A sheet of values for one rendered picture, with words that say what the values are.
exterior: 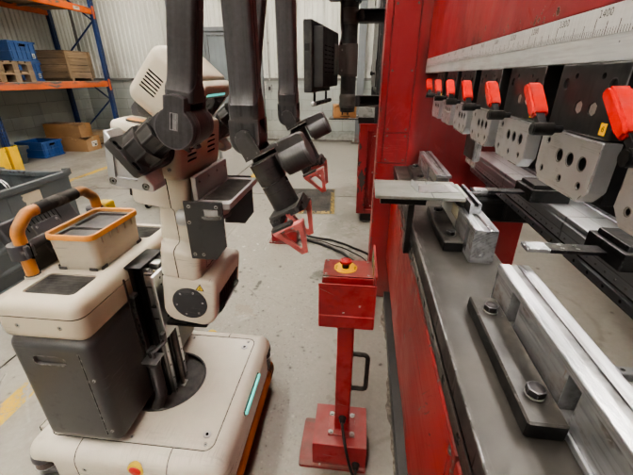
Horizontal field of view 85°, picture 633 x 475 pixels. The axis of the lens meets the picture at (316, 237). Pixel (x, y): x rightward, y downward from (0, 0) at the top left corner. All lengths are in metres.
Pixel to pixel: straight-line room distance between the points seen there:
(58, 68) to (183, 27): 7.84
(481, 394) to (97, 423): 1.09
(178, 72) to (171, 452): 1.07
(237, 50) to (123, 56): 8.82
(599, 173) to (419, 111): 1.50
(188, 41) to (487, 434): 0.78
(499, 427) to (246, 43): 0.72
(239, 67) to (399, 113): 1.37
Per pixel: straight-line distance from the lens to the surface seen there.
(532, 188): 1.22
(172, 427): 1.38
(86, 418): 1.36
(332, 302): 0.99
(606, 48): 0.59
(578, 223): 1.11
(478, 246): 0.99
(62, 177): 3.10
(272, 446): 1.61
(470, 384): 0.66
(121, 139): 0.81
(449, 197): 1.10
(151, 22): 9.17
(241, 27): 0.70
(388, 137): 1.98
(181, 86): 0.73
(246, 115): 0.69
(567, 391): 0.64
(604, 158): 0.54
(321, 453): 1.50
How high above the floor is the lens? 1.32
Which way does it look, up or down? 25 degrees down
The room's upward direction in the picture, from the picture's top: straight up
